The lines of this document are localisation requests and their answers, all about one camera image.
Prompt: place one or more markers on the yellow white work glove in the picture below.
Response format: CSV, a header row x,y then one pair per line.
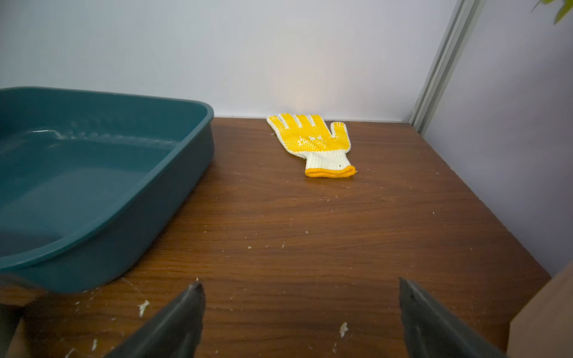
x,y
323,147

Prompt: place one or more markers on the teal plastic storage box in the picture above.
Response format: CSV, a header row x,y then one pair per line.
x,y
90,179

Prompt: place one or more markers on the green artificial flower plant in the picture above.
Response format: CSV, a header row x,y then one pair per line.
x,y
565,7

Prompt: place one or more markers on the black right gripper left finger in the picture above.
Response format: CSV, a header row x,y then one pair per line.
x,y
175,331

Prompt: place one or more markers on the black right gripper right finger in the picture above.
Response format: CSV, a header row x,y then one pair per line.
x,y
431,330

